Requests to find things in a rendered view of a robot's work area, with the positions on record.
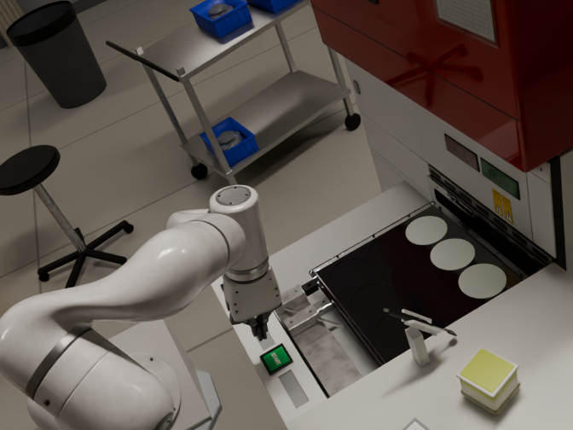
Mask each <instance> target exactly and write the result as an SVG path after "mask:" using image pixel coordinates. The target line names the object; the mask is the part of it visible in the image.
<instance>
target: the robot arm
mask: <svg viewBox="0 0 573 430"><path fill-rule="evenodd" d="M210 208H211V209H196V210H186V211H180V212H175V213H173V214H172V215H171V216H170V218H169V219H168V222H167V224H166V228H165V230H163V231H161V232H159V233H158V234H157V235H154V236H153V237H152V238H150V239H149V240H148V241H147V242H145V243H144V244H143V245H142V246H141V247H140V248H139V249H138V250H137V251H136V252H135V254H134V255H133V256H132V257H131V258H130V259H129V260H128V261H127V262H126V263H125V264H123V265H122V266H121V267H120V268H119V269H117V270H116V271H114V273H112V274H111V275H109V276H106V277H104V278H102V279H101V280H98V281H96V282H92V283H88V284H84V285H81V286H77V287H73V288H65V289H61V290H56V291H52V292H47V293H41V294H38V295H35V296H32V297H30V298H27V299H24V300H22V301H20V302H19V303H17V304H15V305H13V306H11V307H10V308H9V309H8V310H7V311H6V312H4V313H3V314H2V316H1V317H0V373H1V374H2V375H3V376H4V377H5V378H6V379H7V380H8V381H9V382H11V383H12V384H13V385H14V386H15V387H17V388H18V389H19V390H21V391H22V392H23V393H24V394H25V395H26V396H27V401H26V405H27V410H28V413H29V415H30V417H31V418H32V420H33V421H34V422H35V423H36V425H37V426H38V427H39V428H40V429H42V430H169V428H170V426H171V423H172V422H173V420H174V418H175V417H176V415H177V412H178V409H179V407H180V402H181V387H180V383H179V380H178V378H177V375H176V373H175V372H174V370H173V369H172V367H171V366H170V365H169V364H168V363H167V362H166V361H164V360H163V359H161V358H159V357H157V356H154V355H152V354H148V353H143V352H141V353H131V354H128V355H127V354H126V353H124V352H123V351H121V350H120V349H119V348H118V347H116V346H115V345H114V344H113V343H111V342H110V341H109V340H107V339H106V338H104V337H103V336H102V335H100V334H99V333H97V332H96V331H95V330H94V329H93V328H92V327H91V326H92V324H94V323H98V322H111V323H145V322H153V321H158V320H162V319H165V318H167V317H172V316H174V315H176V314H177V313H179V312H180V311H182V310H184V309H185V308H186V307H187V306H189V305H190V304H191V303H192V302H193V301H194V300H195V299H196V298H197V297H198V295H199V294H200V293H201V292H202V291H203V290H205V289H206V288H207V287H208V286H210V285H211V284H212V283H214V281H216V280H217V279H218V278H219V277H220V276H222V275H223V291H224V298H225V304H226V307H227V309H228V311H230V313H229V321H230V322H231V324H232V325H236V324H241V323H244V324H246V325H249V326H251V330H252V334H253V336H254V337H256V336H257V337H258V339H259V341H262V340H263V339H264V340H266V339H267V334H266V332H269V331H268V326H267V322H268V321H269V316H270V315H271V314H272V312H273V311H274V310H276V309H277V308H279V307H281V306H282V303H281V293H280V289H279V286H278V283H277V281H276V277H275V273H274V271H273V269H272V266H271V264H270V262H269V255H268V253H269V251H268V248H267V244H266V240H265V234H264V229H263V220H262V215H261V210H260V205H259V199H258V193H257V192H256V190H255V189H253V188H251V187H249V186H245V185H231V186H228V187H225V188H222V189H219V190H218V191H217V192H216V193H215V194H214V195H213V196H212V197H211V198H210ZM255 316H257V317H256V318H255Z"/></svg>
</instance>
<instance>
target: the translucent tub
mask: <svg viewBox="0 0 573 430"><path fill-rule="evenodd" d="M518 367H519V366H518V365H517V364H515V363H513V362H511V361H509V360H508V359H506V358H504V357H502V356H500V355H498V354H496V353H495V352H492V351H491V350H489V349H487V348H485V347H483V346H480V347H479V348H478V349H477V350H476V351H475V353H474V354H473V355H472V356H471V357H470V359H469V360H468V361H467V362H466V363H465V365H464V366H463V367H462V368H461V369H460V371H459V372H458V373H457V374H456V377H458V378H459V379H460V384H461V388H462V389H461V390H460V392H461V394H463V395H464V396H465V397H466V398H468V399H470V400H471V401H472V402H474V403H475V404H478V405H479V406H481V407H483V408H484V409H486V410H487V411H489V412H490V413H492V414H494V415H498V414H499V413H500V412H501V411H502V409H503V408H504V407H505V406H506V404H507V403H508V402H509V400H510V399H511V398H512V396H513V395H514V394H515V393H516V391H517V390H518V389H519V387H520V386H521V385H520V381H518V374H517V369H518Z"/></svg>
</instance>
